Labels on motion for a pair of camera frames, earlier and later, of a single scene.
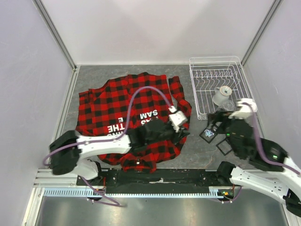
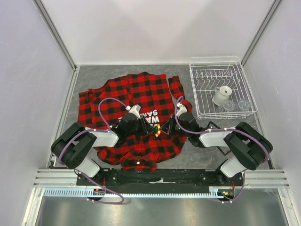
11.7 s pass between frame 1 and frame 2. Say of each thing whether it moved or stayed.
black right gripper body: moved
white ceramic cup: stayed
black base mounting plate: stayed
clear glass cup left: stayed
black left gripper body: moved
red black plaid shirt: stayed
